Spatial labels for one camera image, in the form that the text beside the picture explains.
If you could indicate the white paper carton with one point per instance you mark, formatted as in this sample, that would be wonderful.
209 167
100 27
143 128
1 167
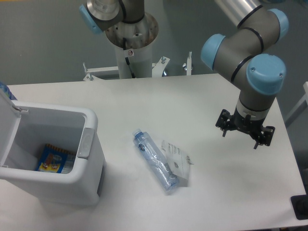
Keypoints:
179 162

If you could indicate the white pedestal base frame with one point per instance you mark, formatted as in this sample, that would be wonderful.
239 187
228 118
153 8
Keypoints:
159 69

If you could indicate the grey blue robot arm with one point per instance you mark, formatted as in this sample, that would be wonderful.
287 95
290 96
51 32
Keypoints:
240 59

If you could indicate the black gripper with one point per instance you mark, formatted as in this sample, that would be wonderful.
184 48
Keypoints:
262 135

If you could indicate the blue patterned object at left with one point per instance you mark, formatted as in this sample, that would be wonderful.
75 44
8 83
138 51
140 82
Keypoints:
7 91

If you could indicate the white frame at right edge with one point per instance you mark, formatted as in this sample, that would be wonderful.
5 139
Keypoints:
299 107

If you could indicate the blue orange snack wrapper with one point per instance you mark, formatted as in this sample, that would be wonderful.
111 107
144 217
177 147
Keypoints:
56 160

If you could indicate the white plastic trash can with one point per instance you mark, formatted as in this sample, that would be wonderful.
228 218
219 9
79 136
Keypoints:
25 128

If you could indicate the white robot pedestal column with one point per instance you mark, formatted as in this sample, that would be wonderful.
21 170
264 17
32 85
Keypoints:
133 46

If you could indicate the clear plastic water bottle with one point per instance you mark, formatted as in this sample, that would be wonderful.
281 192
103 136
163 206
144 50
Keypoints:
155 159

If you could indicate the black table clamp mount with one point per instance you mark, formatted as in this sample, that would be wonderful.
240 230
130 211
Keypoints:
300 206

